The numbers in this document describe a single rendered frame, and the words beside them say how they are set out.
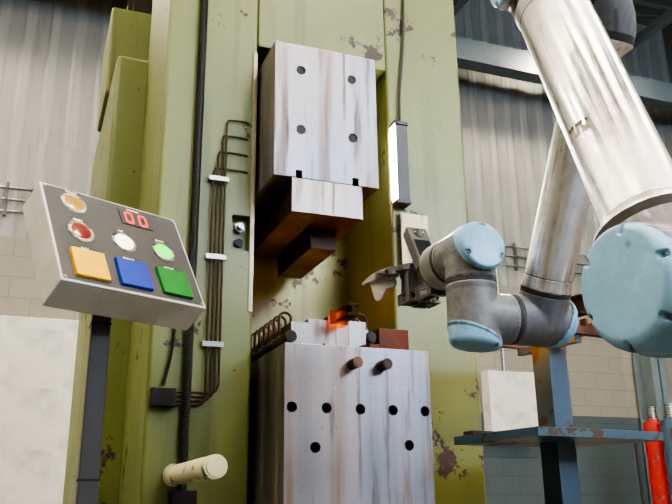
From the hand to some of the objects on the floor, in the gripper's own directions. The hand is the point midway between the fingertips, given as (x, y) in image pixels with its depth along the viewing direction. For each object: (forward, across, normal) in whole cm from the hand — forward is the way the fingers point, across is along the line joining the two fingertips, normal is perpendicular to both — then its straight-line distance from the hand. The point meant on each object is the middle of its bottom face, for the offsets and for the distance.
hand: (394, 284), depth 170 cm
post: (+25, -58, -100) cm, 118 cm away
